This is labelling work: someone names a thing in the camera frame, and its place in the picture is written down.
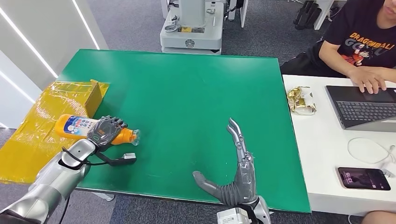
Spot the white cable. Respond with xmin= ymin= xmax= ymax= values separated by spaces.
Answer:
xmin=347 ymin=137 xmax=396 ymax=179

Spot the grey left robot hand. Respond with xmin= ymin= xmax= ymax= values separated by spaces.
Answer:
xmin=87 ymin=115 xmax=128 ymax=153

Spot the dark grey laptop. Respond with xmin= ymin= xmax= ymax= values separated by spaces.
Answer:
xmin=324 ymin=85 xmax=396 ymax=133

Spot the gold snack wrapper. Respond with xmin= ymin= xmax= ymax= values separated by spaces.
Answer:
xmin=286 ymin=86 xmax=318 ymax=116

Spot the yellow taped cardboard box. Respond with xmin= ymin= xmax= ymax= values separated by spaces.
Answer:
xmin=0 ymin=79 xmax=110 ymax=185

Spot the black smartphone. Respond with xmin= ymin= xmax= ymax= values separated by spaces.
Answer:
xmin=337 ymin=167 xmax=392 ymax=191

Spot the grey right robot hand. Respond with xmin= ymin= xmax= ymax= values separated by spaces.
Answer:
xmin=192 ymin=117 xmax=258 ymax=207

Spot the white furniture panel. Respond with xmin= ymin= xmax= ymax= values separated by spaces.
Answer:
xmin=238 ymin=0 xmax=249 ymax=29

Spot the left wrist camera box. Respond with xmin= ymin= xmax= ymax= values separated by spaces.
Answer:
xmin=95 ymin=151 xmax=137 ymax=167

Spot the person's hand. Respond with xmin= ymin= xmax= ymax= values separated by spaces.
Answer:
xmin=347 ymin=66 xmax=388 ymax=95

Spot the white furniture leg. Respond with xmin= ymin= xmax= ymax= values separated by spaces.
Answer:
xmin=313 ymin=0 xmax=347 ymax=31

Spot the white desk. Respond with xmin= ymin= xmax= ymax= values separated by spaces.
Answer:
xmin=282 ymin=74 xmax=396 ymax=217

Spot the orange bottle with clear cap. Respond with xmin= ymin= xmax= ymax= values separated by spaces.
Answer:
xmin=54 ymin=113 xmax=141 ymax=147

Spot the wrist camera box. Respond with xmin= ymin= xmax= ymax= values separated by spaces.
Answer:
xmin=95 ymin=151 xmax=137 ymax=167
xmin=216 ymin=207 xmax=252 ymax=224

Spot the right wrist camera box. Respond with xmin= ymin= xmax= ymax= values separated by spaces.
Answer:
xmin=216 ymin=207 xmax=252 ymax=224

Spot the person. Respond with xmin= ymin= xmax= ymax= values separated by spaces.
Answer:
xmin=279 ymin=0 xmax=396 ymax=95
xmin=369 ymin=210 xmax=396 ymax=224

